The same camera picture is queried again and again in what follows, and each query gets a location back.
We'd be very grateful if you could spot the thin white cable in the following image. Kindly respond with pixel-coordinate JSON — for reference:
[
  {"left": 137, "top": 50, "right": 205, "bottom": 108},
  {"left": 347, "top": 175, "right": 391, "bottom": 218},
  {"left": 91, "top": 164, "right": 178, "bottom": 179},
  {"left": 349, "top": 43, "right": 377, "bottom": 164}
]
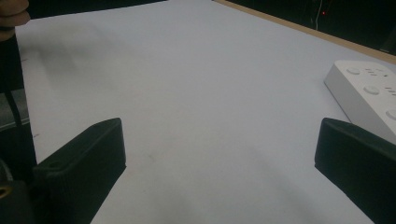
[{"left": 315, "top": 0, "right": 324, "bottom": 31}]

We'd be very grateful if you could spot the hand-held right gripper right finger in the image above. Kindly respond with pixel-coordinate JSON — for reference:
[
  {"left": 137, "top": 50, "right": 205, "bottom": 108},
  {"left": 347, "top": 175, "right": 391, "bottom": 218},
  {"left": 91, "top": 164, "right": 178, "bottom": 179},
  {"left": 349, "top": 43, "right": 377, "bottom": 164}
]
[{"left": 314, "top": 117, "right": 396, "bottom": 224}]

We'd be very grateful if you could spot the white power strip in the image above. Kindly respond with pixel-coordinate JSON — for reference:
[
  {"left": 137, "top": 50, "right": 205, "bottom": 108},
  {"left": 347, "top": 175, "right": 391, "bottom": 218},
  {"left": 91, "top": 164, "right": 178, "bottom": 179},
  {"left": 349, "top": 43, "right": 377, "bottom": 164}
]
[{"left": 323, "top": 59, "right": 396, "bottom": 146}]

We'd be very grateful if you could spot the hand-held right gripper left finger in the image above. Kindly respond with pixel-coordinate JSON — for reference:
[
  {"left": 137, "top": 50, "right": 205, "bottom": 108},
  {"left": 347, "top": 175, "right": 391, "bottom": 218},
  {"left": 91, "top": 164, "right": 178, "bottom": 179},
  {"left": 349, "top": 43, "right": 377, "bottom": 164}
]
[{"left": 32, "top": 117, "right": 127, "bottom": 224}]

